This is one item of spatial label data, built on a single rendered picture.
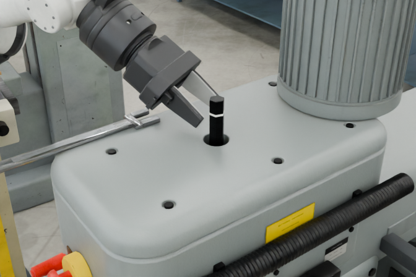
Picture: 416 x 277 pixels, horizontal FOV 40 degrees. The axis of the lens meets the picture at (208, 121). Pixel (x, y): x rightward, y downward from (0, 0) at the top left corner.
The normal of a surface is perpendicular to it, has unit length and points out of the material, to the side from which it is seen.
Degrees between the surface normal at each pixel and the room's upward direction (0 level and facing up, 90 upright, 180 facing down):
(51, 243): 0
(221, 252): 90
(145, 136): 0
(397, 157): 4
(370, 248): 90
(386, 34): 90
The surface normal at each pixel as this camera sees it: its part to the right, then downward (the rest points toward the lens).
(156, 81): 0.04, -0.11
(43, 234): 0.00, -0.86
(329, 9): -0.48, 0.44
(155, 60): 0.49, -0.60
